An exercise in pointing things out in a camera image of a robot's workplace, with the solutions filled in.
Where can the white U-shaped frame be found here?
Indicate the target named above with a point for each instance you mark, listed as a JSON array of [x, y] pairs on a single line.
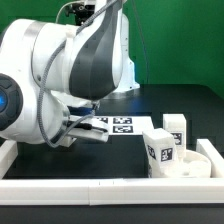
[[103, 191]]

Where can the white marker sheet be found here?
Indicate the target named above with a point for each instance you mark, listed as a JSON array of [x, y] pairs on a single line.
[[127, 125]]

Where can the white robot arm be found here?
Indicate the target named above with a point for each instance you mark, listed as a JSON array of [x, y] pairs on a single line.
[[53, 76]]

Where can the black camera on stand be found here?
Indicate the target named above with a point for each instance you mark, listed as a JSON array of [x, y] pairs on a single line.
[[81, 10]]

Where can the white round stool seat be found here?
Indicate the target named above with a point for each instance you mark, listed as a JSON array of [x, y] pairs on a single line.
[[193, 165]]

